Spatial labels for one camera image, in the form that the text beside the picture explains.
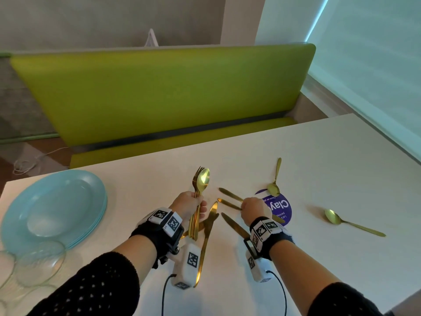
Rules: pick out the person's left hand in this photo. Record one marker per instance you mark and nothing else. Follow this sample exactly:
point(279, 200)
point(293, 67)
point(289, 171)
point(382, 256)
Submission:
point(187, 204)

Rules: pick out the person's right hand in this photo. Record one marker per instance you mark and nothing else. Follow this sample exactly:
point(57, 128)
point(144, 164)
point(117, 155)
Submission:
point(256, 208)

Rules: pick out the person's right forearm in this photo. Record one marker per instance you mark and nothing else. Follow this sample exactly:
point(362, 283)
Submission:
point(302, 276)

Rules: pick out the person's left forearm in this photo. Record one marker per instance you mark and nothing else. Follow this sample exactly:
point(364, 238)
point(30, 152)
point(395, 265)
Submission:
point(138, 253)

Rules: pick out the round purple sticker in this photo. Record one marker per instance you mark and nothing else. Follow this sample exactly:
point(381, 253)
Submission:
point(283, 207)

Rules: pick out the white table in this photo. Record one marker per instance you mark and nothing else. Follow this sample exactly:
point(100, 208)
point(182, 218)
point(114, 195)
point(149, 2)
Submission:
point(329, 161)

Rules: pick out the green upholstered bench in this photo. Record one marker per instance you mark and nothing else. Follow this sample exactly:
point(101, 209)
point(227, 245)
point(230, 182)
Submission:
point(164, 95)

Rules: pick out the small white sign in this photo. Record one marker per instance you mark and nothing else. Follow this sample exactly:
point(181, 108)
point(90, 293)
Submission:
point(151, 39)

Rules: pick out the pale window blind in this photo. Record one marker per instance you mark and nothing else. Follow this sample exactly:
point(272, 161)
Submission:
point(378, 62)

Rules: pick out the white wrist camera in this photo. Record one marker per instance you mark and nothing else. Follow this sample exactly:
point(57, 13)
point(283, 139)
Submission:
point(260, 266)
point(185, 269)

